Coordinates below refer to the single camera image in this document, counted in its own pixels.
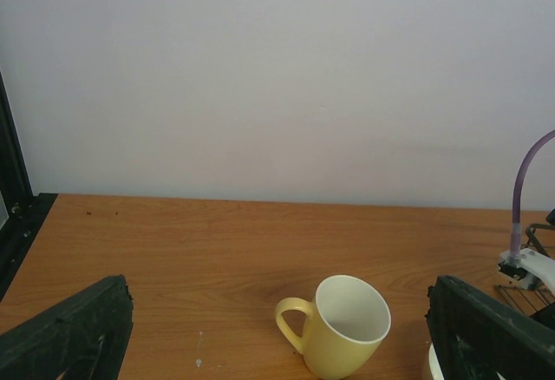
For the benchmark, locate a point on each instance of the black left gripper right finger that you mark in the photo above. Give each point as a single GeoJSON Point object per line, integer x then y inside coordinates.
{"type": "Point", "coordinates": [475, 336]}

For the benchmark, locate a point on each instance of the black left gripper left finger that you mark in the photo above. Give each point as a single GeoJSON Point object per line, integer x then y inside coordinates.
{"type": "Point", "coordinates": [85, 336]}

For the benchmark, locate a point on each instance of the cream ceramic bowl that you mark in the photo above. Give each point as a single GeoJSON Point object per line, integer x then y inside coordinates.
{"type": "Point", "coordinates": [431, 367]}

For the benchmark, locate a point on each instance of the yellow ceramic mug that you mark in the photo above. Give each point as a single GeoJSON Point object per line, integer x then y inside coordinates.
{"type": "Point", "coordinates": [338, 331]}

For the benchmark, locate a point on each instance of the dark wire dish rack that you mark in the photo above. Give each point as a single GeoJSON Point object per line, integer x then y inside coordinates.
{"type": "Point", "coordinates": [540, 238]}

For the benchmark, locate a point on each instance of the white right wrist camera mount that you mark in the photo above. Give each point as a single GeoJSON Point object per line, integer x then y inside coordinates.
{"type": "Point", "coordinates": [530, 271]}

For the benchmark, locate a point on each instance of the black aluminium frame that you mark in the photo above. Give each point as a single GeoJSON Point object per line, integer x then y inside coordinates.
{"type": "Point", "coordinates": [26, 212]}

